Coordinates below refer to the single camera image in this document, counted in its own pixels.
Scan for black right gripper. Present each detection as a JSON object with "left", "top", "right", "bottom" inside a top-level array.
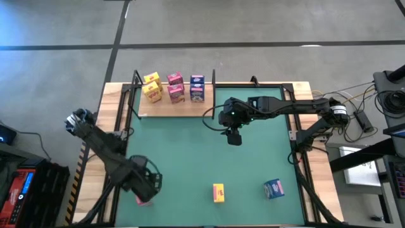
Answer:
[{"left": 218, "top": 97, "right": 254, "bottom": 146}]

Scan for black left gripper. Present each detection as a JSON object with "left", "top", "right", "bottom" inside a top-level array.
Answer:
[{"left": 121, "top": 164, "right": 161, "bottom": 203}]

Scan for magenta Raisin Bran cereal box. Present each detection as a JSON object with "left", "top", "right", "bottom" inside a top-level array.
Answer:
[
  {"left": 166, "top": 71, "right": 184, "bottom": 86},
  {"left": 166, "top": 83, "right": 186, "bottom": 105},
  {"left": 135, "top": 196, "right": 153, "bottom": 207}
]

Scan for yellow Corn Pops cereal box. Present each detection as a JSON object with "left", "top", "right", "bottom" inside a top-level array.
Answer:
[
  {"left": 141, "top": 81, "right": 163, "bottom": 104},
  {"left": 212, "top": 183, "right": 225, "bottom": 203},
  {"left": 144, "top": 71, "right": 163, "bottom": 86}
]

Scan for wooden shelf board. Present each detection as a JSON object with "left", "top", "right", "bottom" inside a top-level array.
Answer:
[{"left": 138, "top": 82, "right": 215, "bottom": 118}]

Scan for green table mat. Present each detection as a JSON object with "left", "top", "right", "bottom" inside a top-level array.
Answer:
[{"left": 115, "top": 87, "right": 305, "bottom": 226}]

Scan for yellow black hazard tape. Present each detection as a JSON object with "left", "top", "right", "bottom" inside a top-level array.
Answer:
[{"left": 64, "top": 141, "right": 88, "bottom": 226}]

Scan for black plastic crate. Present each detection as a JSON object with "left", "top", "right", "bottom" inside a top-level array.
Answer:
[{"left": 27, "top": 158, "right": 70, "bottom": 228}]

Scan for black metal bar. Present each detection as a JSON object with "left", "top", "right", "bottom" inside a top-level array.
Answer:
[{"left": 328, "top": 138, "right": 398, "bottom": 174}]

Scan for red electronic device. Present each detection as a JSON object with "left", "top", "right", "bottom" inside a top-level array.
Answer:
[{"left": 0, "top": 167, "right": 35, "bottom": 227}]

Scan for black power brick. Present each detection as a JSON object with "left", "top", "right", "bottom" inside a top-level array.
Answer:
[{"left": 356, "top": 109, "right": 375, "bottom": 133}]

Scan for white paper sheet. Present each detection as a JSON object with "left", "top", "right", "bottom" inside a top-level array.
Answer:
[{"left": 339, "top": 146, "right": 382, "bottom": 187}]

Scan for black device with blue light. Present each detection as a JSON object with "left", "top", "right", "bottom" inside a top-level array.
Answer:
[{"left": 0, "top": 123, "right": 17, "bottom": 146}]

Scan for grey equipment cart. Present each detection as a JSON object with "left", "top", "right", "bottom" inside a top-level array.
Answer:
[{"left": 372, "top": 65, "right": 405, "bottom": 130}]

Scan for backlit keyboard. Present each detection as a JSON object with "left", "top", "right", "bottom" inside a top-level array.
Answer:
[{"left": 393, "top": 161, "right": 405, "bottom": 200}]

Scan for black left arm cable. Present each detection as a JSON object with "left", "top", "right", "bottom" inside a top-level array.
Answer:
[{"left": 128, "top": 154, "right": 163, "bottom": 193}]

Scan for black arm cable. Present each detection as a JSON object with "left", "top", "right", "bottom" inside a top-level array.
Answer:
[
  {"left": 201, "top": 103, "right": 228, "bottom": 132},
  {"left": 128, "top": 154, "right": 163, "bottom": 193}
]

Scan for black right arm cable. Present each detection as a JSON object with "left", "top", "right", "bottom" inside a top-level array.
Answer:
[{"left": 201, "top": 103, "right": 228, "bottom": 132}]

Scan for coiled black cables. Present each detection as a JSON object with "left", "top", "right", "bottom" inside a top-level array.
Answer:
[{"left": 375, "top": 90, "right": 405, "bottom": 115}]

